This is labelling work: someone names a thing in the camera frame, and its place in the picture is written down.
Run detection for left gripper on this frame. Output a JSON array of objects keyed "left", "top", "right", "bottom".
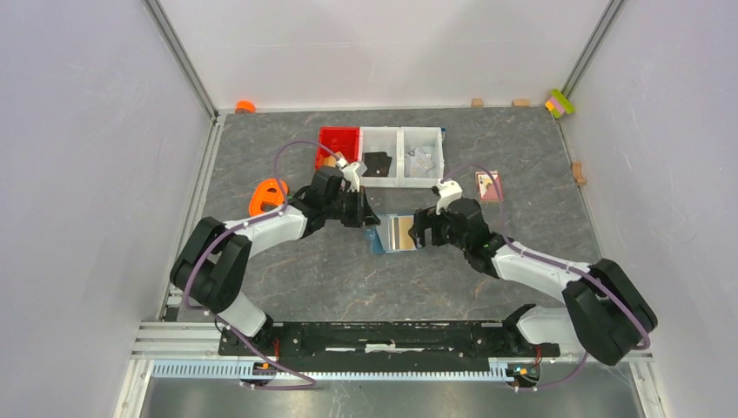
[{"left": 324, "top": 185, "right": 380, "bottom": 228}]

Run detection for gold credit card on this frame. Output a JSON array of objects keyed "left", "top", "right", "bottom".
[{"left": 387, "top": 215, "right": 417, "bottom": 253}]

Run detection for blue card holder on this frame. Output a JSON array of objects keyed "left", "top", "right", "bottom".
[{"left": 366, "top": 214, "right": 411, "bottom": 254}]

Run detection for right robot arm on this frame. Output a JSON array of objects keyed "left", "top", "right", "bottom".
[{"left": 408, "top": 198, "right": 658, "bottom": 366}]

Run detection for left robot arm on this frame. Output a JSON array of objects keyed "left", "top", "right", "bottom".
[{"left": 170, "top": 162, "right": 379, "bottom": 355}]

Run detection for gold cards in red bin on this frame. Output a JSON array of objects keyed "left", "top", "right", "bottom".
[{"left": 321, "top": 152, "right": 346, "bottom": 168}]

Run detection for playing card box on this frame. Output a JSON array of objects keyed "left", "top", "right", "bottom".
[{"left": 475, "top": 171, "right": 504, "bottom": 203}]

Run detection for black card in bin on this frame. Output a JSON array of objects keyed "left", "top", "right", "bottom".
[{"left": 362, "top": 152, "right": 392, "bottom": 178}]

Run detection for silver VIP cards in bin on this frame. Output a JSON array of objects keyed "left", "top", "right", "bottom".
[{"left": 405, "top": 147, "right": 435, "bottom": 177}]

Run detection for red plastic bin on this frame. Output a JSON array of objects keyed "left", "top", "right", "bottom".
[{"left": 318, "top": 126, "right": 362, "bottom": 163}]

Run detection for orange plastic loop toy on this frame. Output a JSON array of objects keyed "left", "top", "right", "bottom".
[{"left": 248, "top": 178, "right": 289, "bottom": 217}]

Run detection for white middle plastic bin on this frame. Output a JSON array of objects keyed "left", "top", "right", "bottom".
[{"left": 359, "top": 126, "right": 401, "bottom": 188}]

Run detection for white plastic bin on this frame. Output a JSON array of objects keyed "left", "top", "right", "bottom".
[
  {"left": 359, "top": 126, "right": 401, "bottom": 188},
  {"left": 399, "top": 126, "right": 445, "bottom": 188}
]

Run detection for white right plastic bin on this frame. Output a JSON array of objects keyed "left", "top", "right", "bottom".
[{"left": 399, "top": 126, "right": 445, "bottom": 188}]

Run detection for orange tape roll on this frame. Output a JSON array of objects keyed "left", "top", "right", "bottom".
[{"left": 234, "top": 100, "right": 256, "bottom": 113}]

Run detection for wooden arch block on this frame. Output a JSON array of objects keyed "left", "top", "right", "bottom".
[{"left": 571, "top": 161, "right": 587, "bottom": 187}]

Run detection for colourful brick stack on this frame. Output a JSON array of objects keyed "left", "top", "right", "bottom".
[{"left": 544, "top": 89, "right": 576, "bottom": 119}]

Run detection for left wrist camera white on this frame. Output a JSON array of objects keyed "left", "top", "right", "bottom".
[{"left": 336, "top": 158, "right": 366, "bottom": 192}]

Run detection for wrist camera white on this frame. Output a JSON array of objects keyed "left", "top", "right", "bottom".
[
  {"left": 435, "top": 179, "right": 463, "bottom": 215},
  {"left": 336, "top": 158, "right": 366, "bottom": 192}
]

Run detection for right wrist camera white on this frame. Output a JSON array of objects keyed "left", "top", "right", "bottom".
[{"left": 435, "top": 179, "right": 463, "bottom": 215}]

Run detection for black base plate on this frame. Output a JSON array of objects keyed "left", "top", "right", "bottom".
[{"left": 252, "top": 320, "right": 560, "bottom": 373}]

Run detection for blue toothed rail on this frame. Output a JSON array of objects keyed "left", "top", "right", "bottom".
[{"left": 151, "top": 360, "right": 513, "bottom": 383}]

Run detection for aluminium frame post left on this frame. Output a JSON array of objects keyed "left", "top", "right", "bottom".
[{"left": 142, "top": 0, "right": 219, "bottom": 120}]

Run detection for aluminium frame post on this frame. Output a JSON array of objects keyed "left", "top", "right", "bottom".
[
  {"left": 142, "top": 0, "right": 219, "bottom": 120},
  {"left": 561, "top": 0, "right": 627, "bottom": 98}
]

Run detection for aluminium frame post right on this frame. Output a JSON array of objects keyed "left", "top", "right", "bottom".
[{"left": 561, "top": 0, "right": 627, "bottom": 98}]

